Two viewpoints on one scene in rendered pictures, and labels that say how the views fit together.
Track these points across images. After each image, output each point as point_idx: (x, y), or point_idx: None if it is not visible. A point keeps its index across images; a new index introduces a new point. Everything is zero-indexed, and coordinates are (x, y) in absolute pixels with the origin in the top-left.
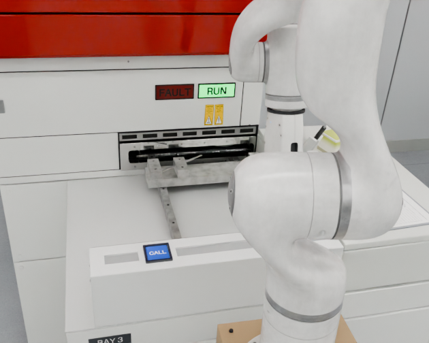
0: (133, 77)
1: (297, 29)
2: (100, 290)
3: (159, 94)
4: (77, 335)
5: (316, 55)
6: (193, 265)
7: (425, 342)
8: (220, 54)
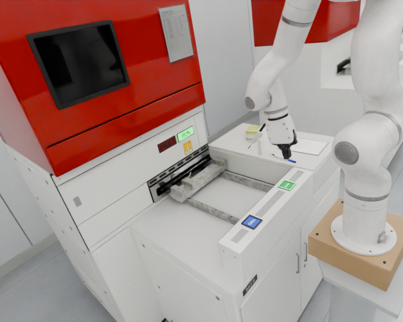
0: (145, 145)
1: (362, 55)
2: (244, 258)
3: (160, 149)
4: (238, 292)
5: (383, 63)
6: (273, 216)
7: (336, 200)
8: (185, 112)
